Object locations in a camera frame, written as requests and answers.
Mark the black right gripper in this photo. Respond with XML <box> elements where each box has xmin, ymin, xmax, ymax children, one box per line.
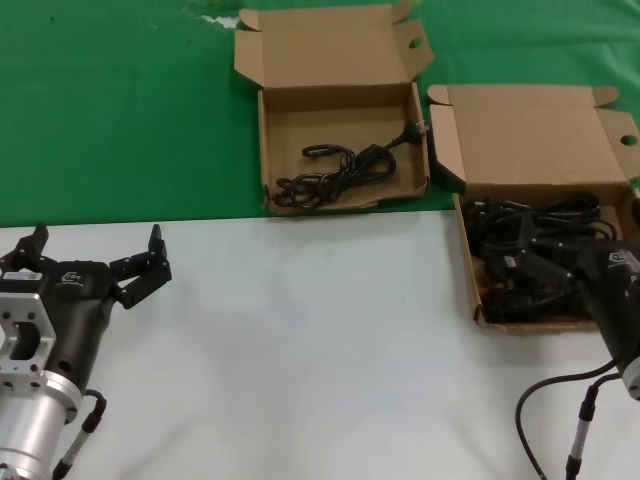
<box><xmin>517</xmin><ymin>198</ymin><xmax>640</xmax><ymax>372</ymax></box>

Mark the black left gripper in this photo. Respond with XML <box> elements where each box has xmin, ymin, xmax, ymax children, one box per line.
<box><xmin>0</xmin><ymin>223</ymin><xmax>174</xmax><ymax>397</ymax></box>

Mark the black power cable with plug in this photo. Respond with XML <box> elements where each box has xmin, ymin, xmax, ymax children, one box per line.
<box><xmin>272</xmin><ymin>119</ymin><xmax>431</xmax><ymax>209</ymax></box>

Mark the open cardboard box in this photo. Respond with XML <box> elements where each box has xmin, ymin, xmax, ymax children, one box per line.
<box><xmin>233</xmin><ymin>0</ymin><xmax>435</xmax><ymax>210</ymax></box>
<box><xmin>425</xmin><ymin>84</ymin><xmax>640</xmax><ymax>329</ymax></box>

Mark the green table cloth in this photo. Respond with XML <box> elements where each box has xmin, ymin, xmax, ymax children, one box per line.
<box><xmin>0</xmin><ymin>0</ymin><xmax>640</xmax><ymax>229</ymax></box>

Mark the black power cable bundle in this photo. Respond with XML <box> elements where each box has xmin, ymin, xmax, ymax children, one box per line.
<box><xmin>482</xmin><ymin>288</ymin><xmax>596</xmax><ymax>322</ymax></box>
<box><xmin>469</xmin><ymin>193</ymin><xmax>619</xmax><ymax>241</ymax></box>
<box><xmin>474</xmin><ymin>234</ymin><xmax>581</xmax><ymax>290</ymax></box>

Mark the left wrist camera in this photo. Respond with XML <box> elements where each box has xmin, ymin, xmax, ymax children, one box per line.
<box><xmin>0</xmin><ymin>269</ymin><xmax>44</xmax><ymax>296</ymax></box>

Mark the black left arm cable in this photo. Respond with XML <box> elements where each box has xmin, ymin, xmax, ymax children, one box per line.
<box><xmin>49</xmin><ymin>388</ymin><xmax>109</xmax><ymax>480</ymax></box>

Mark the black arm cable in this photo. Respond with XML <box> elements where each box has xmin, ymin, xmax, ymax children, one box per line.
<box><xmin>514</xmin><ymin>357</ymin><xmax>626</xmax><ymax>480</ymax></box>
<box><xmin>49</xmin><ymin>388</ymin><xmax>109</xmax><ymax>480</ymax></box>

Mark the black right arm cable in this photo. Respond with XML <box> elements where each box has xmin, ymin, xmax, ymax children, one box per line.
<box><xmin>514</xmin><ymin>357</ymin><xmax>626</xmax><ymax>480</ymax></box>

